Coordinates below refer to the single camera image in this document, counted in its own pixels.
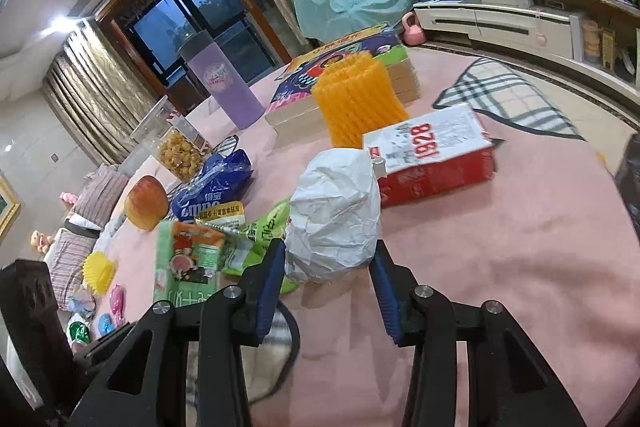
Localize white TV cabinet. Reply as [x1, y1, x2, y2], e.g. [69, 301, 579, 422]
[412, 0, 640, 88]

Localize green foil wrapper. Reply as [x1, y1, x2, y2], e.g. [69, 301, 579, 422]
[66, 313, 92, 350]

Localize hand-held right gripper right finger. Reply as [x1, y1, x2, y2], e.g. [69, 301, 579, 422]
[369, 239, 588, 427]

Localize pale blue wrapper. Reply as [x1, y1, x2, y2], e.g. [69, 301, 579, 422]
[67, 287, 97, 315]

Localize blue snack packet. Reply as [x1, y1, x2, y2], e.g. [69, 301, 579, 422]
[170, 148, 255, 222]

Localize ceiling light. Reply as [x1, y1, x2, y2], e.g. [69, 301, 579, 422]
[47, 14, 83, 38]

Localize glass balcony door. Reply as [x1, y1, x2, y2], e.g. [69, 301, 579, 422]
[97, 0, 293, 115]

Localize white waste bin black liner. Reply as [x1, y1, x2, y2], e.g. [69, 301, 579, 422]
[612, 132, 640, 228]

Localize red apple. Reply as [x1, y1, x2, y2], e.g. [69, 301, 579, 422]
[124, 175, 170, 232]

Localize purple tumbler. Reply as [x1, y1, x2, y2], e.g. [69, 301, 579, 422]
[178, 32, 266, 130]

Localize red and white box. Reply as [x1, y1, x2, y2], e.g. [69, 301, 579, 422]
[362, 103, 497, 208]

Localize striped cushion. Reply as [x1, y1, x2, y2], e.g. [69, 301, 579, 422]
[75, 164, 132, 228]
[44, 229, 101, 310]

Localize yellow box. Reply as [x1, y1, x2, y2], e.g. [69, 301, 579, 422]
[600, 29, 617, 70]

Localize small yellow foam cup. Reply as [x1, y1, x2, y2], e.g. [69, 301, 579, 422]
[81, 251, 117, 297]

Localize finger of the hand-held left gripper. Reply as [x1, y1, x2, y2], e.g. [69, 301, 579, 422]
[72, 321, 138, 363]

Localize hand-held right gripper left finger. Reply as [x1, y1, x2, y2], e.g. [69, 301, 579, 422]
[67, 238, 288, 427]

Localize colourful book box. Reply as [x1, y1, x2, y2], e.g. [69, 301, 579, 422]
[264, 23, 422, 142]

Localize light green wrapper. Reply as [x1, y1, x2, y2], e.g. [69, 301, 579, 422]
[197, 199, 301, 295]

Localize pink candy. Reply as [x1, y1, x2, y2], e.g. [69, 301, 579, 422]
[109, 284, 127, 327]

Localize beige plush toy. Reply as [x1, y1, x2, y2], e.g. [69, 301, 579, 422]
[30, 229, 57, 255]

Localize stacked yellow round containers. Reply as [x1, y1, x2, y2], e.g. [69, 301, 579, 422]
[582, 19, 601, 65]

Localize orange foam fruit net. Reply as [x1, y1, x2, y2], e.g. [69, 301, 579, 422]
[312, 52, 410, 150]

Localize pink kettlebell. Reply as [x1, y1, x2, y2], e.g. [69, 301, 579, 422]
[401, 11, 426, 46]

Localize clear jar of yellow puffs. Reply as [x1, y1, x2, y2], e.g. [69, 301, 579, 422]
[131, 94, 213, 182]

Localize white paper ball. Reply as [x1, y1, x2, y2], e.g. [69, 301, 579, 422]
[284, 148, 383, 284]

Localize gold picture frame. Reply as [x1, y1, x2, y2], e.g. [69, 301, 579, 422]
[0, 174, 22, 238]

